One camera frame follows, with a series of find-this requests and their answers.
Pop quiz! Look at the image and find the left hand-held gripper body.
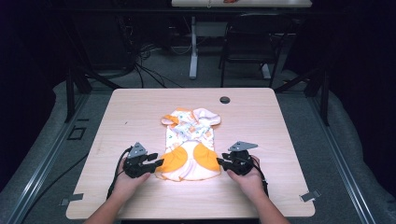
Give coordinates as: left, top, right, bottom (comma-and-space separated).
122, 142, 157, 179

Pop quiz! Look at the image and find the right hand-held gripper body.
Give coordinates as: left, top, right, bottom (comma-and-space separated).
221, 141, 259, 176

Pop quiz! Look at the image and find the white and orange baby garment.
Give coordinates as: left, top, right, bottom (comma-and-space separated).
154, 106, 222, 183

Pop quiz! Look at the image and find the person's left hand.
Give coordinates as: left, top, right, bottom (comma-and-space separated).
111, 156, 152, 196

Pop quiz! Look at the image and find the person's right hand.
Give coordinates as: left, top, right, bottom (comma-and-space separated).
226, 154, 266, 198

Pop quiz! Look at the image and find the black metal stand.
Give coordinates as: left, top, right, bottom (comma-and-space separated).
64, 18, 123, 124
274, 62, 331, 127

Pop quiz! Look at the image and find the white desk leg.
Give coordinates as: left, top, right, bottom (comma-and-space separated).
189, 16, 199, 80

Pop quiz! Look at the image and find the black chair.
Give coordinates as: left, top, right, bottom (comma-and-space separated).
218, 12, 292, 89

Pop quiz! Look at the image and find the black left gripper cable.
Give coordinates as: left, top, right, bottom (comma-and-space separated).
106, 146, 134, 200

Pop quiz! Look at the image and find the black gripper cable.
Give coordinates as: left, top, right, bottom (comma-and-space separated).
106, 146, 134, 200
251, 155, 270, 198

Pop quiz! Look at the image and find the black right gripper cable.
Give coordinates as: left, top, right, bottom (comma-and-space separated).
251, 155, 270, 198

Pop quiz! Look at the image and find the grey metal table bracket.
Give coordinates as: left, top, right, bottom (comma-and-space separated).
299, 189, 322, 203
59, 192, 85, 207

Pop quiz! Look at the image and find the black floor cable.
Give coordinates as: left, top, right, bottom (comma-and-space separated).
21, 152, 91, 222

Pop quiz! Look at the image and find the bundle of black floor cables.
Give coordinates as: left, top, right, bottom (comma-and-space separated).
118, 15, 185, 90

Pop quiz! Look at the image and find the aluminium floor rail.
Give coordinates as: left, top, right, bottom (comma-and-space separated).
306, 94, 379, 224
4, 92, 92, 224

